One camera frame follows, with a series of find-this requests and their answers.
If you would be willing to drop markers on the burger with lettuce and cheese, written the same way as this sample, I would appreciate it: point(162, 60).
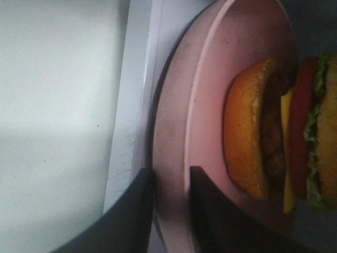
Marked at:
point(280, 132)

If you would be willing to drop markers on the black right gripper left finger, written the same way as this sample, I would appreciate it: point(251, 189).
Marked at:
point(126, 227)

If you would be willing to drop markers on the pink round plate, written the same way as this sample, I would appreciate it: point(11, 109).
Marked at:
point(249, 31)

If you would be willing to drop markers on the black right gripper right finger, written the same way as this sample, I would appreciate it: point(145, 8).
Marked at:
point(221, 226)

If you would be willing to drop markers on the white microwave oven body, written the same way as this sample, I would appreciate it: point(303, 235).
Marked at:
point(135, 95)

